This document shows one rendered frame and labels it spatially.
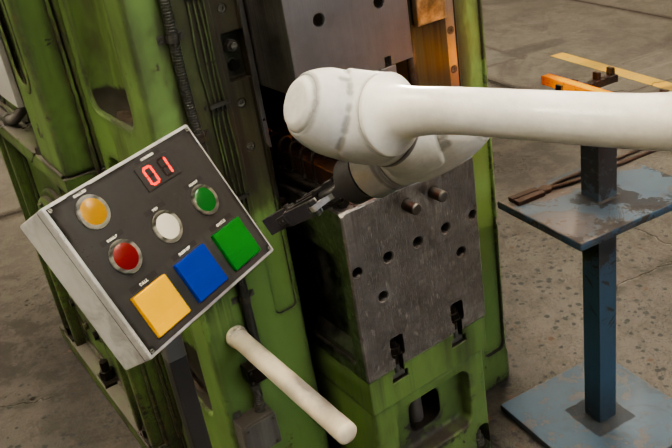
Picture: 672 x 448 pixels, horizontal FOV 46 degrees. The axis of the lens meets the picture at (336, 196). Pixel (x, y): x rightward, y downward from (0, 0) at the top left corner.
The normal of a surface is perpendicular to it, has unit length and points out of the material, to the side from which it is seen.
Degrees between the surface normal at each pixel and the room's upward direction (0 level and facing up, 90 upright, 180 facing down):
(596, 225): 0
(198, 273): 60
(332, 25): 90
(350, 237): 90
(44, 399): 0
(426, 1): 90
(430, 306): 90
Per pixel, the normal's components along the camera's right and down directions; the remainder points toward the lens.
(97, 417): -0.15, -0.89
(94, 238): 0.67, -0.36
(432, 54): 0.57, 0.28
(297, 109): -0.83, -0.14
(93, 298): -0.49, 0.44
